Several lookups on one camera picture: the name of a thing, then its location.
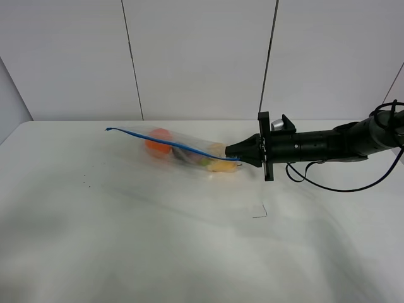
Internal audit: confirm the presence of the orange fruit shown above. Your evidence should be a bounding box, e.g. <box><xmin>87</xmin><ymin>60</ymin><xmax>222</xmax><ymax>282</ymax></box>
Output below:
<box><xmin>145</xmin><ymin>128</ymin><xmax>172</xmax><ymax>158</ymax></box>

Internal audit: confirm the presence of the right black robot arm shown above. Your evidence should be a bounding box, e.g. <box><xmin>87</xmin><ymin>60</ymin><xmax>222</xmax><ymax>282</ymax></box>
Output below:
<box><xmin>225</xmin><ymin>102</ymin><xmax>403</xmax><ymax>181</ymax></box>

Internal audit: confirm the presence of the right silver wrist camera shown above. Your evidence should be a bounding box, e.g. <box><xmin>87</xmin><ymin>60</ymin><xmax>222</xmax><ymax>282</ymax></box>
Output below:
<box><xmin>271</xmin><ymin>119</ymin><xmax>284</xmax><ymax>131</ymax></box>

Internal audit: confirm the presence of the clear blue-zip plastic bag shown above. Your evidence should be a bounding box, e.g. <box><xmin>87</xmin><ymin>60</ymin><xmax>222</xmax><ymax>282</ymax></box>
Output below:
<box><xmin>105</xmin><ymin>126</ymin><xmax>242</xmax><ymax>173</ymax></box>

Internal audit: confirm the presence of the purple eggplant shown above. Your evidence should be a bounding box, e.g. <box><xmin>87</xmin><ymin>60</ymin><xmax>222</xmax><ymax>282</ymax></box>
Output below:
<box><xmin>172</xmin><ymin>147</ymin><xmax>210</xmax><ymax>167</ymax></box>

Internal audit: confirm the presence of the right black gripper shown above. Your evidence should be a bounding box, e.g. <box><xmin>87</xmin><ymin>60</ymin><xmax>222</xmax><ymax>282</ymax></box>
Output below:
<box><xmin>225</xmin><ymin>112</ymin><xmax>299</xmax><ymax>181</ymax></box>

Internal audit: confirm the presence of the right black cable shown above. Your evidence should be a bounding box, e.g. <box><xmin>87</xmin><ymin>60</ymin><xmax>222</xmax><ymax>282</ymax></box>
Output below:
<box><xmin>285</xmin><ymin>99</ymin><xmax>404</xmax><ymax>193</ymax></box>

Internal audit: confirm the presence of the yellow pear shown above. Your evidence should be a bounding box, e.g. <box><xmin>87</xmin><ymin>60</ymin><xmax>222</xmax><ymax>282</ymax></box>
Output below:
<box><xmin>206</xmin><ymin>143</ymin><xmax>242</xmax><ymax>172</ymax></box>

